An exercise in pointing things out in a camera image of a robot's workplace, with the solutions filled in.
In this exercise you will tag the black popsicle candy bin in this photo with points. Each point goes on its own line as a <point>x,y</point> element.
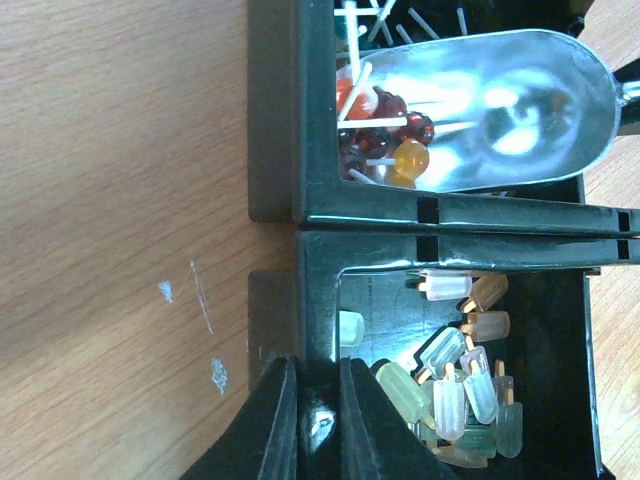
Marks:
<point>353,295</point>

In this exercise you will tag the black lollipop bin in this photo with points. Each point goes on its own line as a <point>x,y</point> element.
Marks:
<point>293,169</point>

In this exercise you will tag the yellow lollipop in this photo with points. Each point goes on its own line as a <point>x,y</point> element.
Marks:
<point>409,161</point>

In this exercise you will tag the metal scoop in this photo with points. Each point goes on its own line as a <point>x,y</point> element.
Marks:
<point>510,108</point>

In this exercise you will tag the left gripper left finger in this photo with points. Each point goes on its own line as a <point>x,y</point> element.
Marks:
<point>261,441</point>

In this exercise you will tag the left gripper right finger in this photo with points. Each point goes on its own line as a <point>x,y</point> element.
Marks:
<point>375,441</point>

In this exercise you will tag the orange lollipop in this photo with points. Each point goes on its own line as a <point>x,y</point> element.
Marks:
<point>356,98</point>

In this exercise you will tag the dark red lollipop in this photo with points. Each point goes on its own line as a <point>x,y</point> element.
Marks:
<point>374,143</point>
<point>411,125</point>
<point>389,105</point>

